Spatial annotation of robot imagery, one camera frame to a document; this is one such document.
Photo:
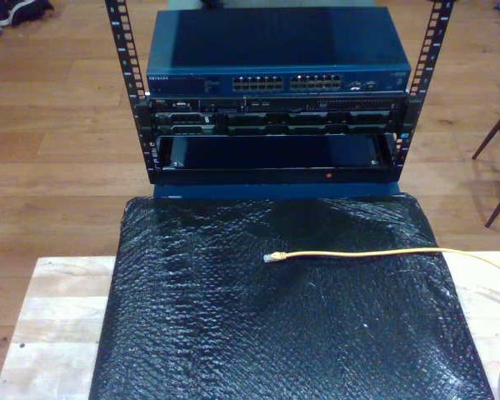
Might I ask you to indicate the black rack frame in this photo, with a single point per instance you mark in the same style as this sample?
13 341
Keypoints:
125 41

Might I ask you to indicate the dark sneaker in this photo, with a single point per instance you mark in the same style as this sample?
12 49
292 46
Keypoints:
25 10

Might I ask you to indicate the black server unit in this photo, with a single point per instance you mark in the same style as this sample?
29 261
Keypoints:
275 121

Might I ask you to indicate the black bubble wrap mat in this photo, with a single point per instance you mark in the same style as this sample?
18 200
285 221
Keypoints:
233 333

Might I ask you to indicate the dark wooden chair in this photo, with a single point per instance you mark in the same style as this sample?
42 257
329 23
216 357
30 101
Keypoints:
495 129

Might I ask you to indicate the blue network switch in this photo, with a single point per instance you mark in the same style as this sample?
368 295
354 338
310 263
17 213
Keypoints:
275 41

